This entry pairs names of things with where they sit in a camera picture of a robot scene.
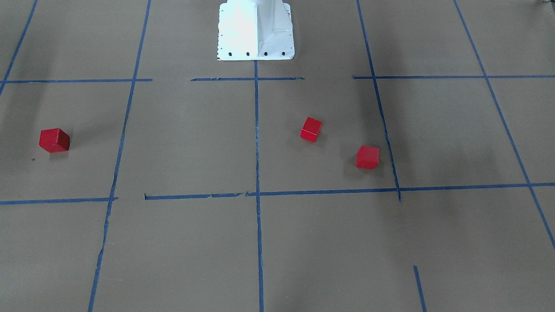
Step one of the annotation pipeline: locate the red block placed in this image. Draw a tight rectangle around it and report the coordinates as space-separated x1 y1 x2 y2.
356 146 380 170
39 128 71 153
300 117 323 143

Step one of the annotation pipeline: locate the white camera post with base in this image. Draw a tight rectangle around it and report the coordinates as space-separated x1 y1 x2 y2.
217 0 295 61

